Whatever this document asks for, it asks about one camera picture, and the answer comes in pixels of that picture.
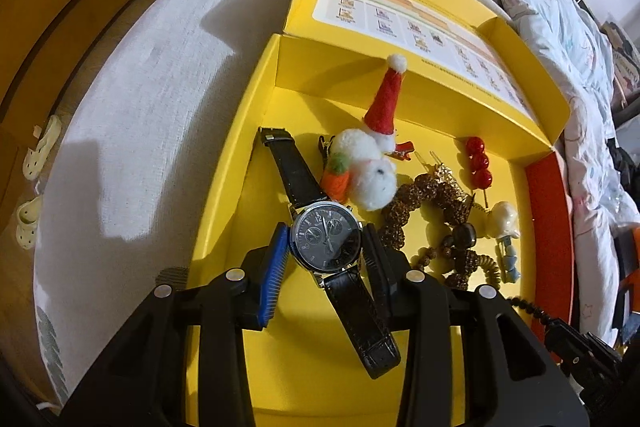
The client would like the olive coil hair tie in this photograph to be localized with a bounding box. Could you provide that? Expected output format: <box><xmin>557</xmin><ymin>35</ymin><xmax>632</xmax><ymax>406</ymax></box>
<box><xmin>477</xmin><ymin>252</ymin><xmax>502</xmax><ymax>285</ymax></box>

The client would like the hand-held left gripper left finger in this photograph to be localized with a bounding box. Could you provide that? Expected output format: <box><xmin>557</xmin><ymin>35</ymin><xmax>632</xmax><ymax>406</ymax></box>
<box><xmin>57</xmin><ymin>222</ymin><xmax>292</xmax><ymax>427</ymax></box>

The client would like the red candied haw hair clip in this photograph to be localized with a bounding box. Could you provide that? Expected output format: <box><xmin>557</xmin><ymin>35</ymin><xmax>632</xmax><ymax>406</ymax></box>
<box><xmin>464</xmin><ymin>136</ymin><xmax>494</xmax><ymax>208</ymax></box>

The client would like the white floral quilt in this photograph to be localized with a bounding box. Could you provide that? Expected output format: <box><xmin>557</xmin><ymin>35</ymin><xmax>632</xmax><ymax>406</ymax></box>
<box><xmin>492</xmin><ymin>0</ymin><xmax>636</xmax><ymax>348</ymax></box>

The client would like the printed cushion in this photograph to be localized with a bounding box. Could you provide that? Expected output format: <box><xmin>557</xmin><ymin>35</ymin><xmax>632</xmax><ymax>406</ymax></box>
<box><xmin>600</xmin><ymin>19</ymin><xmax>640</xmax><ymax>92</ymax></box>

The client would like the light blue bracelet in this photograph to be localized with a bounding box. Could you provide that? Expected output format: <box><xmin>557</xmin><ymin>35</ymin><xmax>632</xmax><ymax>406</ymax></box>
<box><xmin>497</xmin><ymin>237</ymin><xmax>521</xmax><ymax>283</ymax></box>

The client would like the cream clog shoe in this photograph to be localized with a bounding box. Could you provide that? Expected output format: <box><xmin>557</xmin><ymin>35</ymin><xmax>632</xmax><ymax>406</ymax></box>
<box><xmin>22</xmin><ymin>114</ymin><xmax>63</xmax><ymax>180</ymax></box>
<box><xmin>15</xmin><ymin>196</ymin><xmax>46</xmax><ymax>250</ymax></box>

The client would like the black bead bracelet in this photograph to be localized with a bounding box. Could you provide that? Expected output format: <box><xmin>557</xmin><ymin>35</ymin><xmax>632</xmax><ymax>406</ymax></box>
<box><xmin>507</xmin><ymin>296</ymin><xmax>553</xmax><ymax>325</ymax></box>

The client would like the black leather wristwatch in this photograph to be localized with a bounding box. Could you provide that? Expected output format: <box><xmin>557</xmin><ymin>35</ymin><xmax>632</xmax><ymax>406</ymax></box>
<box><xmin>257</xmin><ymin>127</ymin><xmax>402</xmax><ymax>380</ymax></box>

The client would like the wooden bead bracelet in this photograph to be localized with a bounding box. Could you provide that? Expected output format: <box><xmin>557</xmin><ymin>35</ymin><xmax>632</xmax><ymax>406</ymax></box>
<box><xmin>410</xmin><ymin>222</ymin><xmax>483</xmax><ymax>292</ymax></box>

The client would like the brown knobbly bead bracelet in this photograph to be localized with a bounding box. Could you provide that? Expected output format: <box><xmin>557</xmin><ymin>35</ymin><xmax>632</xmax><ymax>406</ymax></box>
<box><xmin>377</xmin><ymin>174</ymin><xmax>476</xmax><ymax>253</ymax></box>

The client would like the clear crystal bracelet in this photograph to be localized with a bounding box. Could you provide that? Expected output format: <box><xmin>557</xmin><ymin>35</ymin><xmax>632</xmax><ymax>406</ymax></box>
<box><xmin>425</xmin><ymin>149</ymin><xmax>488</xmax><ymax>212</ymax></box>

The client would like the orange plastic object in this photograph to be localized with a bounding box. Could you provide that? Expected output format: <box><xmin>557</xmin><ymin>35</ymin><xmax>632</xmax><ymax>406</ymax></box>
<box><xmin>617</xmin><ymin>279</ymin><xmax>640</xmax><ymax>343</ymax></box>

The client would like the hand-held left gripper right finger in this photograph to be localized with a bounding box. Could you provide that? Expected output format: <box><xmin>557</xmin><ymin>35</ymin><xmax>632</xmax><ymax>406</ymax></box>
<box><xmin>361</xmin><ymin>224</ymin><xmax>588</xmax><ymax>427</ymax></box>

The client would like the yellow cardboard box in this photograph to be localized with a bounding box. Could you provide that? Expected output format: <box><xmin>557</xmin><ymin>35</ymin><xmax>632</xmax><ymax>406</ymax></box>
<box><xmin>182</xmin><ymin>0</ymin><xmax>576</xmax><ymax>423</ymax></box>

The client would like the small white doll figurine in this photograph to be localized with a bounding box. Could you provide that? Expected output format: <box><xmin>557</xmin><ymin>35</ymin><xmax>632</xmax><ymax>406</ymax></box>
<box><xmin>485</xmin><ymin>201</ymin><xmax>521</xmax><ymax>243</ymax></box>

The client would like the white plush Santa hat clip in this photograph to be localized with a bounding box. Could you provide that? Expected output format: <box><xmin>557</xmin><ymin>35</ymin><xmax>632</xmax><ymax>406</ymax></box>
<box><xmin>317</xmin><ymin>53</ymin><xmax>416</xmax><ymax>212</ymax></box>

